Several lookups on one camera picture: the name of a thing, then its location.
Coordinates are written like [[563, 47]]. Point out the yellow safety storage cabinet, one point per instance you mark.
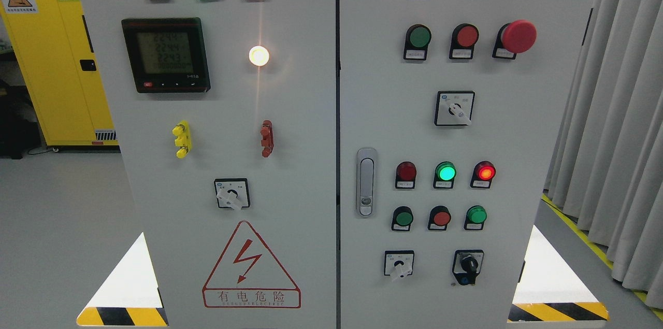
[[53, 48]]

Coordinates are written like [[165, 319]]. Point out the yellow terminal connector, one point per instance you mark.
[[182, 139]]

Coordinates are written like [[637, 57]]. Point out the upper green push button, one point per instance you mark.
[[417, 39]]

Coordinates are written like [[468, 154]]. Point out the red indicator light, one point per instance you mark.
[[482, 175], [405, 177]]

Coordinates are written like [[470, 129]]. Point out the red high voltage warning sticker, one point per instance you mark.
[[248, 275]]

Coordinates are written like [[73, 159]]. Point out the white lit indicator light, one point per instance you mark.
[[259, 56]]

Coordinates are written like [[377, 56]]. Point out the left panel rotary selector switch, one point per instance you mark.
[[232, 193]]

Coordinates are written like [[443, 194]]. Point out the silver cabinet door handle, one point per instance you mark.
[[365, 170]]

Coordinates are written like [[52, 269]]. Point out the lower left red indicator light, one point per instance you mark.
[[405, 177]]

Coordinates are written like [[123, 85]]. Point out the lower green start button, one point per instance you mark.
[[402, 219]]

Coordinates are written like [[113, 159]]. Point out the lower right green button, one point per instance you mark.
[[475, 218]]

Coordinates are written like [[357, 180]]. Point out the upper right rotary selector switch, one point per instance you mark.
[[454, 108]]

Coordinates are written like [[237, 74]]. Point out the upper red push button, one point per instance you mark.
[[464, 38]]

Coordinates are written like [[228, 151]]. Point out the grey electrical control cabinet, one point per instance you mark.
[[336, 82]]

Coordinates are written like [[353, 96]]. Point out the lower right red indicator light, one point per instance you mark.
[[482, 175]]

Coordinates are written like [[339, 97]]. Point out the red terminal connector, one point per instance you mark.
[[267, 138]]

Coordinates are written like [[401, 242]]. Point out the grey curtain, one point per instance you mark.
[[606, 170]]

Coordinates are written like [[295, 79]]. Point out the red mushroom emergency stop button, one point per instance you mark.
[[514, 38]]

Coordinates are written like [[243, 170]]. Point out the black digital power meter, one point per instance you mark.
[[167, 55]]

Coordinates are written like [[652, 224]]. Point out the bottom white rotary selector switch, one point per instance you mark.
[[398, 264]]

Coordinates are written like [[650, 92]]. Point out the black key selector switch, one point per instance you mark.
[[467, 266]]

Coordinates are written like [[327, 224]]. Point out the lower red stop button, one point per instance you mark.
[[439, 218]]

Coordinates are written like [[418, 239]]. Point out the lower middle green indicator light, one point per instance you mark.
[[444, 175]]

